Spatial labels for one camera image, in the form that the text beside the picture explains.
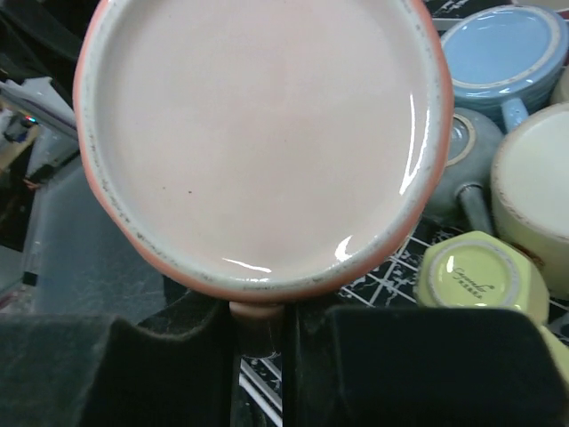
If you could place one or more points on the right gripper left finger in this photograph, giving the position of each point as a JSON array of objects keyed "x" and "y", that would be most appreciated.
[{"x": 173, "y": 369}]

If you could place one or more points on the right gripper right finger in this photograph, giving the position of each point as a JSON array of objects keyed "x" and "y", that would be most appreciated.
[{"x": 358, "y": 366}]

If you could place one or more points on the yellow-green mug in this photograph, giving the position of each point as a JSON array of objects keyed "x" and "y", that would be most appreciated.
[{"x": 476, "y": 270}]

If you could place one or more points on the grey mug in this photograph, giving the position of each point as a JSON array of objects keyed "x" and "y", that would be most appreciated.
[{"x": 462, "y": 190}]

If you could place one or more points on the pink mug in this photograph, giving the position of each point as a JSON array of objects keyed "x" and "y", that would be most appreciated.
[{"x": 263, "y": 152}]

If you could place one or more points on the light blue mug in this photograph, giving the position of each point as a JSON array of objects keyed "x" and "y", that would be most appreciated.
[{"x": 504, "y": 61}]

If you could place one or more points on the white wire dish rack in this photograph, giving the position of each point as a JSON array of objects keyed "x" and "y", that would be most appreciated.
[{"x": 391, "y": 284}]

